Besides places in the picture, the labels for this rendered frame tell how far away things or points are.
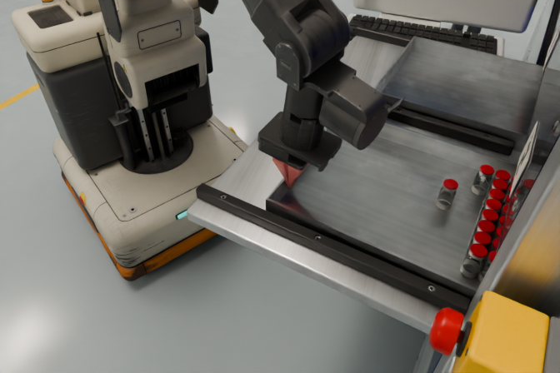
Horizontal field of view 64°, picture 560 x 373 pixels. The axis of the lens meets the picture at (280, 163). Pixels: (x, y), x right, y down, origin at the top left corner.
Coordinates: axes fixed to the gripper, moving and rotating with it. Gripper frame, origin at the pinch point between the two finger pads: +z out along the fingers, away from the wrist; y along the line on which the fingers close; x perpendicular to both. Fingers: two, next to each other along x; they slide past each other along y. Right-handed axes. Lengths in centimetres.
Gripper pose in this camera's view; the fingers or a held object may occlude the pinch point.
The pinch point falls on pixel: (292, 181)
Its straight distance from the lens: 68.1
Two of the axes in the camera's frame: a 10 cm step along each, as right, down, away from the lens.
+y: 8.6, 4.3, -2.9
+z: -1.1, 7.0, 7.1
